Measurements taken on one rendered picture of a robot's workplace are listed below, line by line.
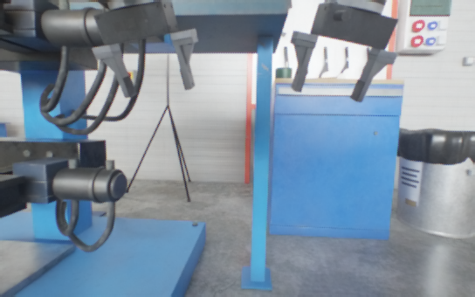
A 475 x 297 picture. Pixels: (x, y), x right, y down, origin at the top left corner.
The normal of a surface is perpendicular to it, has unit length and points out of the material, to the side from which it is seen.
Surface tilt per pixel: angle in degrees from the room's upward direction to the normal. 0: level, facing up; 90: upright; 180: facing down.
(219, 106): 90
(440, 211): 93
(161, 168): 90
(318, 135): 90
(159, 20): 113
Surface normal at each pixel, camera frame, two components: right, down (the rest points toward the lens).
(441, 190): -0.57, 0.13
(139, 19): -0.13, 0.50
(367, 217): -0.07, 0.11
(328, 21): 0.08, 0.51
